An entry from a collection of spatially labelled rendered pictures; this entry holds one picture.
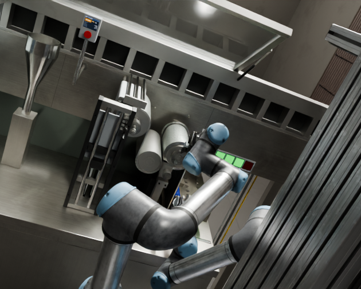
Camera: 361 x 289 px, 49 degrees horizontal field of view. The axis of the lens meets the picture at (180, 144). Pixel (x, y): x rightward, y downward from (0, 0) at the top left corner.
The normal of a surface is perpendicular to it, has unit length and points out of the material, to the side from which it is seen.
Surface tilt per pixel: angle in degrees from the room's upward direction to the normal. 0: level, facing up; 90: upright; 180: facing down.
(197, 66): 90
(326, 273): 90
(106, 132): 90
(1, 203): 0
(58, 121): 90
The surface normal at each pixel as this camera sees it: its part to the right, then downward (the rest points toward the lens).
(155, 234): 0.07, 0.07
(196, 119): 0.07, 0.43
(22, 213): 0.37, -0.85
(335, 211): -0.92, -0.30
